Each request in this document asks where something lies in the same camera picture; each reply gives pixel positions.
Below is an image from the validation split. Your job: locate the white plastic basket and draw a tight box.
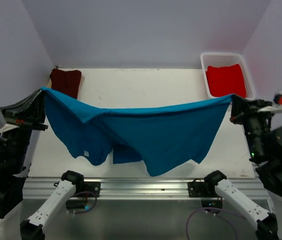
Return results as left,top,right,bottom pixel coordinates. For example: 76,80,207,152
200,52,256,100

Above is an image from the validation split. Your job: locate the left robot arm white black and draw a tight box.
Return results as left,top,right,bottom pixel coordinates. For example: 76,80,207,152
0,89,85,240

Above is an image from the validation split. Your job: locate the dark red folded t shirt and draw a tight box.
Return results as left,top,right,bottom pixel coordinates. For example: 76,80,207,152
50,68,82,99

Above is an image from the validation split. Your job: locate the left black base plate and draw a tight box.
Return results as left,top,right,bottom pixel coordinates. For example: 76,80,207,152
82,181,101,198

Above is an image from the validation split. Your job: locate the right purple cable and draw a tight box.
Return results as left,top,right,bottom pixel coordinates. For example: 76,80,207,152
185,101,282,240

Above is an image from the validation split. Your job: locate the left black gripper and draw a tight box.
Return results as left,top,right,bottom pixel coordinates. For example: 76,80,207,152
0,86,48,174

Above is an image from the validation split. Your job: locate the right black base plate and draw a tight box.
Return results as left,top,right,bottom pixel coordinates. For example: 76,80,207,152
187,178,218,198

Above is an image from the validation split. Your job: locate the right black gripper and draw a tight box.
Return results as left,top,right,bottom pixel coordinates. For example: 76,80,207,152
228,92,275,157

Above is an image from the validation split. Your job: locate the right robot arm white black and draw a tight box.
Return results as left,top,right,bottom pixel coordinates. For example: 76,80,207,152
203,92,282,240

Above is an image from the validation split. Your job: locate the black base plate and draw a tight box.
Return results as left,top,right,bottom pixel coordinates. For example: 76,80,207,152
187,178,218,198
82,181,101,198

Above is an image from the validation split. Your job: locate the bright red t shirt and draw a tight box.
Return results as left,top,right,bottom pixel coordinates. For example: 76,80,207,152
206,64,247,98

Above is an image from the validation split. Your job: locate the blue t shirt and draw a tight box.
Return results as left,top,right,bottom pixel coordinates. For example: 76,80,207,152
44,88,232,177

